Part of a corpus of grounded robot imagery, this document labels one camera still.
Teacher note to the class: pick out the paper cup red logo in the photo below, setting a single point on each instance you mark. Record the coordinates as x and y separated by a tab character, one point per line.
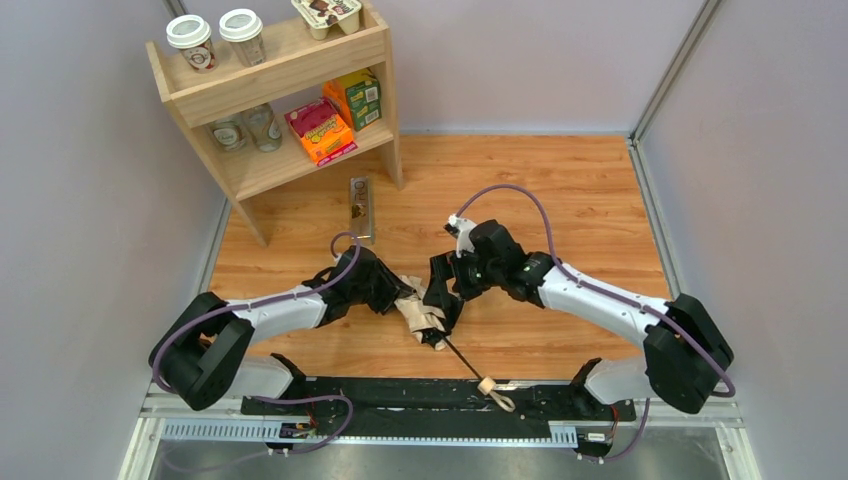
191	35

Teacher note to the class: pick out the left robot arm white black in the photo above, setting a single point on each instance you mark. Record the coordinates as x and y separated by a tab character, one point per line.
203	356

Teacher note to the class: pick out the clear glass jar left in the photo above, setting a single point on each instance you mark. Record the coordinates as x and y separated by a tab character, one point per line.
229	133

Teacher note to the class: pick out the aluminium slotted cable rail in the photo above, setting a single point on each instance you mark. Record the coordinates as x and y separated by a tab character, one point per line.
271	431

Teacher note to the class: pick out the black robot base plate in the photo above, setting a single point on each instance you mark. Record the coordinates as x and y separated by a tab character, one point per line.
444	405

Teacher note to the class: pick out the clear glass jar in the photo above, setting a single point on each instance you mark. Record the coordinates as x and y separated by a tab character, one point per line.
263	127
229	133

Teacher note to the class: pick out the orange pink snack box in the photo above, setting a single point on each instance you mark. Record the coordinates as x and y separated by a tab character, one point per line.
321	130

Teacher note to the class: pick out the pudding cup multipack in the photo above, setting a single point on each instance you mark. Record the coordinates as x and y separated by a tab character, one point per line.
321	16

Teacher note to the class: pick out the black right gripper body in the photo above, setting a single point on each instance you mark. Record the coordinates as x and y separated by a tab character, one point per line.
444	285

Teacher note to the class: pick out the wooden two-tier shelf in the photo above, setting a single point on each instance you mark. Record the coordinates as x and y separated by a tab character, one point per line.
297	66

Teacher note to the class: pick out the clear glass jar right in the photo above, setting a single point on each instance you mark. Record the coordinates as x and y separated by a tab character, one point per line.
263	127

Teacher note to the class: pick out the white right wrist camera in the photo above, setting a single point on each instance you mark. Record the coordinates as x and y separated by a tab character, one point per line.
460	229

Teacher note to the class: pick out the green orange carton box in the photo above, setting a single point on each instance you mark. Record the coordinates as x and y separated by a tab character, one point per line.
356	96

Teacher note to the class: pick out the beige umbrella with black shaft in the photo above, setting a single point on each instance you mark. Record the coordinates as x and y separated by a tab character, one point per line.
428	325

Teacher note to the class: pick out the paper cup grey sleeve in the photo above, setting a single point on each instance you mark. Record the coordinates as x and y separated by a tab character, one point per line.
242	29

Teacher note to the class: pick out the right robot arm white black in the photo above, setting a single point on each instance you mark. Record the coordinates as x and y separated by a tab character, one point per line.
683	355

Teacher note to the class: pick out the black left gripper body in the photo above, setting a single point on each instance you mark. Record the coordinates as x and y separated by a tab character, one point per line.
389	291

